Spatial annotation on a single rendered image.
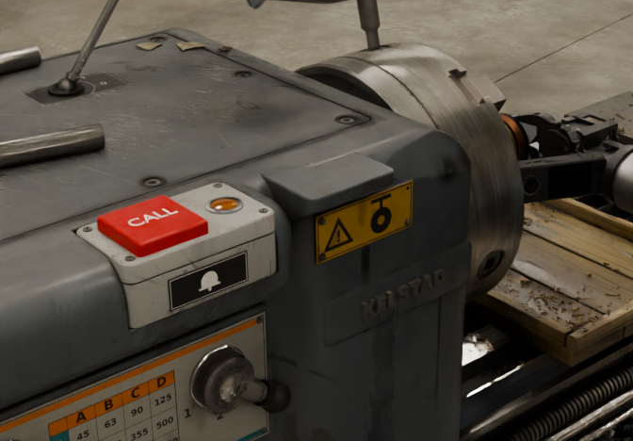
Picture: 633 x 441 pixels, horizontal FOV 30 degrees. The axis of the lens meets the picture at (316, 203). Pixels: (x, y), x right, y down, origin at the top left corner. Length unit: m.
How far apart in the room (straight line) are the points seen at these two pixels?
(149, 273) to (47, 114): 0.31
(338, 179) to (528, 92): 3.89
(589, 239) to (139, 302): 0.96
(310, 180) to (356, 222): 0.07
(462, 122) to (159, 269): 0.49
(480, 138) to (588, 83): 3.72
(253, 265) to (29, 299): 0.18
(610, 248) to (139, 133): 0.82
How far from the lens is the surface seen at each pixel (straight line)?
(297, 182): 0.94
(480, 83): 1.32
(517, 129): 1.45
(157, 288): 0.85
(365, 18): 1.32
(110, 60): 1.25
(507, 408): 1.40
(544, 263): 1.62
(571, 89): 4.87
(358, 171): 0.96
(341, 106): 1.10
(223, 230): 0.87
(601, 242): 1.69
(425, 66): 1.28
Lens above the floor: 1.65
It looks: 26 degrees down
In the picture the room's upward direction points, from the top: 1 degrees counter-clockwise
